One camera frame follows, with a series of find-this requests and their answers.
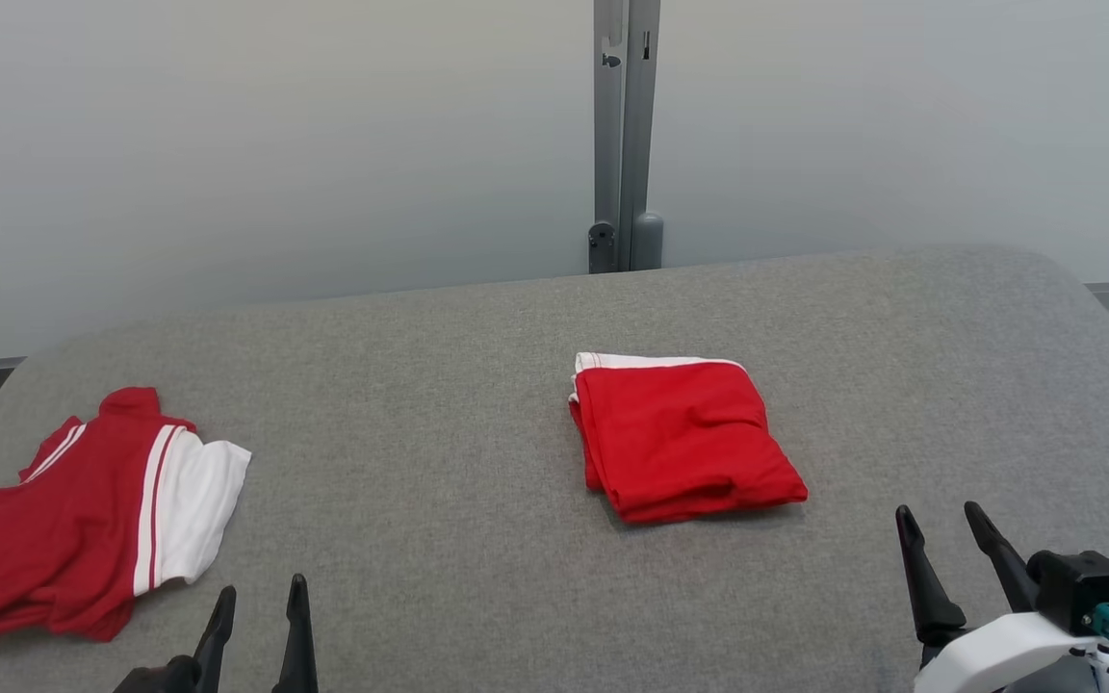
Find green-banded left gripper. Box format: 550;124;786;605
112;574;320;693

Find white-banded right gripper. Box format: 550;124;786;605
896;500;1104;693

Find red and white basketball jersey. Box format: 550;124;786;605
0;387;252;693

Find red shirt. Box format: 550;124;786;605
569;352;809;526

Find grey metal partition post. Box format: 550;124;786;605
588;0;664;275

